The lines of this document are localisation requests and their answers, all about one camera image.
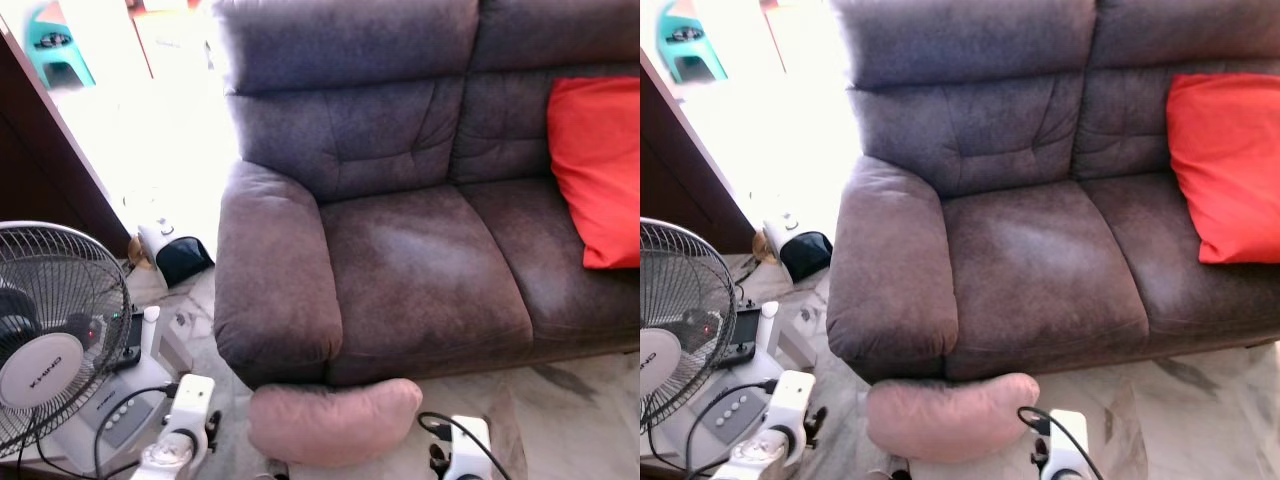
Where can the pink pillow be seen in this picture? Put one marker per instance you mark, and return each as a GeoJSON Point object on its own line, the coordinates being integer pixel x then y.
{"type": "Point", "coordinates": [330, 425]}
{"type": "Point", "coordinates": [945, 420]}

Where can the brown suede sofa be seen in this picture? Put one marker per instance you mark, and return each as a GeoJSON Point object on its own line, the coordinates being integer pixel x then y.
{"type": "Point", "coordinates": [420, 270]}
{"type": "Point", "coordinates": [1040, 260]}

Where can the red pillow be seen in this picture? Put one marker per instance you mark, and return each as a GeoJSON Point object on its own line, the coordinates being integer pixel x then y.
{"type": "Point", "coordinates": [600, 160]}
{"type": "Point", "coordinates": [1225, 160]}

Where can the black handheld device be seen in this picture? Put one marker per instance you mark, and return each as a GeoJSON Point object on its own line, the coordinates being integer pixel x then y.
{"type": "Point", "coordinates": [745, 335]}
{"type": "Point", "coordinates": [130, 340]}

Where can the white and black small appliance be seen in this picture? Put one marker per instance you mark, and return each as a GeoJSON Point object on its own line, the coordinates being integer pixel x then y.
{"type": "Point", "coordinates": [182, 260]}
{"type": "Point", "coordinates": [805, 255]}

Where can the dark wooden door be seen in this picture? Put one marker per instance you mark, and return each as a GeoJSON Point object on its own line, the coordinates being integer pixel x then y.
{"type": "Point", "coordinates": [40, 150]}
{"type": "Point", "coordinates": [680, 180]}

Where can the teal plastic chair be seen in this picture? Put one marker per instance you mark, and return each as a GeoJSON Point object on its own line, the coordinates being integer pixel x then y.
{"type": "Point", "coordinates": [58, 62]}
{"type": "Point", "coordinates": [690, 58]}

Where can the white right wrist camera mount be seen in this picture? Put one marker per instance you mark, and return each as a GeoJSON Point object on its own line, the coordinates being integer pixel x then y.
{"type": "Point", "coordinates": [1068, 445]}
{"type": "Point", "coordinates": [468, 450]}

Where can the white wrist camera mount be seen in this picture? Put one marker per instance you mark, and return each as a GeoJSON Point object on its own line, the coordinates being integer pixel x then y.
{"type": "Point", "coordinates": [468, 450]}
{"type": "Point", "coordinates": [790, 395]}
{"type": "Point", "coordinates": [1068, 445]}
{"type": "Point", "coordinates": [190, 400]}

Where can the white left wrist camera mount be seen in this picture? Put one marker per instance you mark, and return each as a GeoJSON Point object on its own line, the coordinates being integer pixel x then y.
{"type": "Point", "coordinates": [790, 395]}
{"type": "Point", "coordinates": [190, 400]}

